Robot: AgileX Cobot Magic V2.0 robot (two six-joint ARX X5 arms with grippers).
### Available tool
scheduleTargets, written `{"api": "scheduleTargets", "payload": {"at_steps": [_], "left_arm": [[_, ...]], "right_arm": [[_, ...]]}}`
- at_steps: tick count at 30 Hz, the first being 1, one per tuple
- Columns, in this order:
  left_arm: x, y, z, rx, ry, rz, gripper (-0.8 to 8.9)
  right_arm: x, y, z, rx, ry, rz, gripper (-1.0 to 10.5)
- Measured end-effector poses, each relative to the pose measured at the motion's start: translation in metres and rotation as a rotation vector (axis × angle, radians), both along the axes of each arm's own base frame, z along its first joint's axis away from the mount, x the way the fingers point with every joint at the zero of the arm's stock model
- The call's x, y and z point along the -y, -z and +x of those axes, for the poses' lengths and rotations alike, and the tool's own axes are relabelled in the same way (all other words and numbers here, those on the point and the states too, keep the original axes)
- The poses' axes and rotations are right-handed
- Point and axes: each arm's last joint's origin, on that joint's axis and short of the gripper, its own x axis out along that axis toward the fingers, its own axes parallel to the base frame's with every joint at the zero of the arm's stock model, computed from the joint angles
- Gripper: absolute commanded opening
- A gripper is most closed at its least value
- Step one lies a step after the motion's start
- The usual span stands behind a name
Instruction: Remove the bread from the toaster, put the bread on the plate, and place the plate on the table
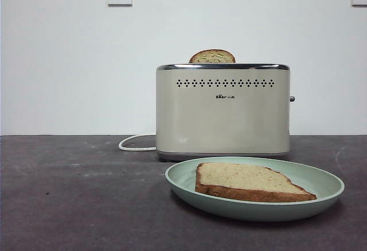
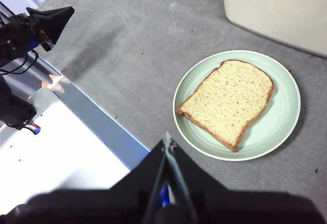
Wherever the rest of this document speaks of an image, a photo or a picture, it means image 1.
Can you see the brown-crust bread slice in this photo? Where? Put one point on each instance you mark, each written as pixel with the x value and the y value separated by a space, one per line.
pixel 243 179
pixel 211 57

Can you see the pale green round plate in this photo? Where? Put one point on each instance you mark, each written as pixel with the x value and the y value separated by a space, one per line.
pixel 183 179

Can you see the cream two-slot toaster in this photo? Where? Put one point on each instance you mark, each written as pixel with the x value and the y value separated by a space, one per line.
pixel 223 119

